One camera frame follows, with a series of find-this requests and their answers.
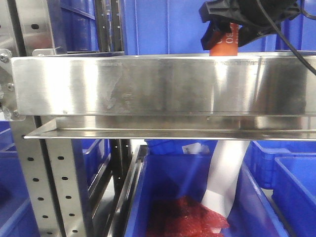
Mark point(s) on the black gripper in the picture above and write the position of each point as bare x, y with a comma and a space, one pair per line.
253, 17

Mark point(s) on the red mesh parts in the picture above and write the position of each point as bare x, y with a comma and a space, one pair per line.
184, 217

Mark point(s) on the white paper sheet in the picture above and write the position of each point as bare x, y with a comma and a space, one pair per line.
223, 175

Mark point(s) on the blue bin with red parts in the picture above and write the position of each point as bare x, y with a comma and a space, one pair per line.
174, 176

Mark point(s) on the blue bin lower left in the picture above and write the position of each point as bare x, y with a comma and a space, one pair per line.
16, 214

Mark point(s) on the orange cylindrical capacitor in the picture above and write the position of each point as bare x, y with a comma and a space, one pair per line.
225, 44

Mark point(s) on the perforated steel shelf upright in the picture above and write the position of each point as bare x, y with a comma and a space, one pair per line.
55, 175

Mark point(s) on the blue bin lower right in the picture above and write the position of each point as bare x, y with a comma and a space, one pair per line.
288, 168

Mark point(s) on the stainless steel shelf tray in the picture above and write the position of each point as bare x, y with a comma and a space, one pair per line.
251, 96

